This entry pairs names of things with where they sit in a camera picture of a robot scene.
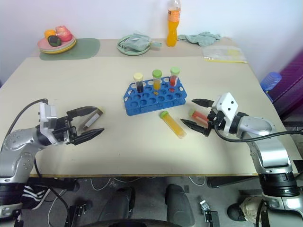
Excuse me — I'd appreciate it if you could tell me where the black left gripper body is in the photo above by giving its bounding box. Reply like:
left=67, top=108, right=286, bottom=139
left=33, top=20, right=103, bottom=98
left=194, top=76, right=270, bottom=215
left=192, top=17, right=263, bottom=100
left=53, top=115, right=78, bottom=145

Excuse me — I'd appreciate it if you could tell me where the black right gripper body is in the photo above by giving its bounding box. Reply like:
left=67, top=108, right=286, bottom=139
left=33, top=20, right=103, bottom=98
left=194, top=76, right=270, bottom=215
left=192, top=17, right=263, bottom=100
left=206, top=106, right=226, bottom=136

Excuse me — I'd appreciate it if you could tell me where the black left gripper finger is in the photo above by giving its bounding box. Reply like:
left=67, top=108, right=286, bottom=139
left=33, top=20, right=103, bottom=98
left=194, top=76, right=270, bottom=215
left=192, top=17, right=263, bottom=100
left=70, top=128, right=105, bottom=146
left=66, top=106, right=98, bottom=122

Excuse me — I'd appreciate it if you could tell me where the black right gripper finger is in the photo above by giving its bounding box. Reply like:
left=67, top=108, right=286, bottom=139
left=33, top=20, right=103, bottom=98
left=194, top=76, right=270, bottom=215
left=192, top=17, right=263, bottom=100
left=191, top=98, right=216, bottom=108
left=180, top=119, right=212, bottom=137

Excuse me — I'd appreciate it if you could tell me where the dark liquid tube cream cap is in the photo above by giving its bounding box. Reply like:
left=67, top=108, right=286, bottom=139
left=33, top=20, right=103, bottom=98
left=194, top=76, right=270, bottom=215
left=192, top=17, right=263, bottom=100
left=133, top=73, right=145, bottom=94
left=82, top=106, right=106, bottom=131

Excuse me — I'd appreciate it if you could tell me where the yellow liquid tube green cap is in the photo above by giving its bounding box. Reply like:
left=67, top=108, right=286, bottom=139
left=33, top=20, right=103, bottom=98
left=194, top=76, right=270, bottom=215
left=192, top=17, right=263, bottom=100
left=152, top=69, right=163, bottom=91
left=159, top=111, right=187, bottom=139

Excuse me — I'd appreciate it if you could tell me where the red liquid tube green cap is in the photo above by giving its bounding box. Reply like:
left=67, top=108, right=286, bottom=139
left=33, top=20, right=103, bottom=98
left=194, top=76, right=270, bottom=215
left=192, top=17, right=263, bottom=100
left=169, top=67, right=181, bottom=87

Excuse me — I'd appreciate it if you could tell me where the blue test tube rack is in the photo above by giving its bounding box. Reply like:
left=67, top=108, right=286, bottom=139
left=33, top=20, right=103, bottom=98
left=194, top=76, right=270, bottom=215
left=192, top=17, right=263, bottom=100
left=123, top=79, right=187, bottom=117

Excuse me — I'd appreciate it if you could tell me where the clear plastic zip bag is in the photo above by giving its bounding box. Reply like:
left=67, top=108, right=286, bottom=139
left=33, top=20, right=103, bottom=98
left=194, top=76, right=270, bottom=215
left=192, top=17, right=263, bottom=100
left=202, top=45, right=248, bottom=64

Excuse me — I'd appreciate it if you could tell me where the green placemat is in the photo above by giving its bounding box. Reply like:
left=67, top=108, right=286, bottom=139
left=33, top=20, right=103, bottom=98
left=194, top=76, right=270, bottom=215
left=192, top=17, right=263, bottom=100
left=38, top=38, right=101, bottom=61

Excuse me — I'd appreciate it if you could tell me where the light green cloth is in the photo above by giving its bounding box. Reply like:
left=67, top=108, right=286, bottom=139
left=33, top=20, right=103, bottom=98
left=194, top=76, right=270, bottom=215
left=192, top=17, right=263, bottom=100
left=177, top=31, right=221, bottom=47

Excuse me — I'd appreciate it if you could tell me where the stack of pastel plates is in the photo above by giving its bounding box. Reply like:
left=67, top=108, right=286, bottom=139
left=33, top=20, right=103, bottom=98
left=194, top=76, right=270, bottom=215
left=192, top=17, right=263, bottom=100
left=37, top=36, right=77, bottom=55

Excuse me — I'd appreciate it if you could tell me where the blue bottle cap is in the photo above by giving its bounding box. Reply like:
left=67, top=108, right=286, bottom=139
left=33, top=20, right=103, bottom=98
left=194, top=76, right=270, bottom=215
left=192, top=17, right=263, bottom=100
left=260, top=71, right=283, bottom=93

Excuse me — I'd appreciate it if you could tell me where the black white striped shoe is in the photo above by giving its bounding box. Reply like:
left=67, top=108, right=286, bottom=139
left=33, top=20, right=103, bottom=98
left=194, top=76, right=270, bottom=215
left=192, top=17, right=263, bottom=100
left=22, top=185, right=50, bottom=210

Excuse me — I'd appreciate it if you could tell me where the dark rounded shape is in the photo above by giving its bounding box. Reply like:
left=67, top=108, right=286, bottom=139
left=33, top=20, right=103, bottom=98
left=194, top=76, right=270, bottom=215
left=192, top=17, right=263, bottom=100
left=98, top=186, right=136, bottom=223
left=165, top=184, right=196, bottom=227

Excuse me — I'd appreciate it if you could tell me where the dark green toy avocado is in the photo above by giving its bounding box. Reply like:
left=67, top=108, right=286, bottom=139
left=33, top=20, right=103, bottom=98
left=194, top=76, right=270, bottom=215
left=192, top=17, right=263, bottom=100
left=47, top=35, right=62, bottom=47

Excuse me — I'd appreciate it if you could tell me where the light green plate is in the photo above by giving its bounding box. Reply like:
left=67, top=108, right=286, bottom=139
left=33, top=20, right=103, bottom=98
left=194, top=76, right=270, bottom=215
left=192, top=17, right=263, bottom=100
left=116, top=34, right=152, bottom=57

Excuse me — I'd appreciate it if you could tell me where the pink toy peach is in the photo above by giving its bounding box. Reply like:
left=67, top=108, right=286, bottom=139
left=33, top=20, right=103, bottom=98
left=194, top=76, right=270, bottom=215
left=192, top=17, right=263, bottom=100
left=55, top=24, right=73, bottom=43

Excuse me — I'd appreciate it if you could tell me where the orange soda bottle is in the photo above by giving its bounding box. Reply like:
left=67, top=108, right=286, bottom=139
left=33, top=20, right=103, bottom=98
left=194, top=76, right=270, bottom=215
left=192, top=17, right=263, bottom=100
left=166, top=0, right=183, bottom=47

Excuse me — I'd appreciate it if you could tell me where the purple box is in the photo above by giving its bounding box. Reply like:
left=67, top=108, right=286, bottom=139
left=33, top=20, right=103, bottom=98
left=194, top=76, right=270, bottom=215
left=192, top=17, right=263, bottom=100
left=268, top=50, right=303, bottom=120

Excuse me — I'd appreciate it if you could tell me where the light green pouch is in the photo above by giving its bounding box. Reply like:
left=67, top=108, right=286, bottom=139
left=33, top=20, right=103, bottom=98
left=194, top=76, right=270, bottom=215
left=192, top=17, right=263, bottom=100
left=122, top=33, right=163, bottom=51

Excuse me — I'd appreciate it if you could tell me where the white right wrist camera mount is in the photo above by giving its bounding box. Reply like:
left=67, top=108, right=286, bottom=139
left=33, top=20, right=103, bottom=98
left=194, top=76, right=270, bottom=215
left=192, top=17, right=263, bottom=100
left=211, top=92, right=240, bottom=137

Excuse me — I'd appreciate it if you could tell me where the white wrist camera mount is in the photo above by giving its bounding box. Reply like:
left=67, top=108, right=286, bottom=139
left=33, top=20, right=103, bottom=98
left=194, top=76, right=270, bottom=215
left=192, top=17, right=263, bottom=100
left=38, top=102, right=59, bottom=143
left=211, top=92, right=240, bottom=137

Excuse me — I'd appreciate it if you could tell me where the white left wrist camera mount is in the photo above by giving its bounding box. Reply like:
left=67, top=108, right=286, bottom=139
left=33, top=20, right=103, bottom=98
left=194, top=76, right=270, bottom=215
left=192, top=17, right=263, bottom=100
left=38, top=102, right=59, bottom=143

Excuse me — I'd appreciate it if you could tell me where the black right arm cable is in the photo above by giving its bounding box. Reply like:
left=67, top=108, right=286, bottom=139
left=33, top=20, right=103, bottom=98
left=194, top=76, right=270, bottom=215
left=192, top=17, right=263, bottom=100
left=214, top=127, right=303, bottom=143

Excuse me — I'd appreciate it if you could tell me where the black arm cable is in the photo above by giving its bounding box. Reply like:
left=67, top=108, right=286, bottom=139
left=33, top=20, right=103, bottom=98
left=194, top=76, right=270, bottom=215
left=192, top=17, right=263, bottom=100
left=214, top=127, right=303, bottom=143
left=4, top=98, right=49, bottom=142

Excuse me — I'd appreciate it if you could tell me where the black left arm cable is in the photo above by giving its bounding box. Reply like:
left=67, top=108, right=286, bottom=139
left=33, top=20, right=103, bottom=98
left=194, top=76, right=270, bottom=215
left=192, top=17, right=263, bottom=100
left=4, top=98, right=49, bottom=142

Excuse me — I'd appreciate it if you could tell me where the black metal caster bracket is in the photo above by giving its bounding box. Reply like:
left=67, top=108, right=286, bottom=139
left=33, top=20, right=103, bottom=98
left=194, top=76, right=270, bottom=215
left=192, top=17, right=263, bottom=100
left=199, top=200, right=220, bottom=227
left=64, top=200, right=93, bottom=227

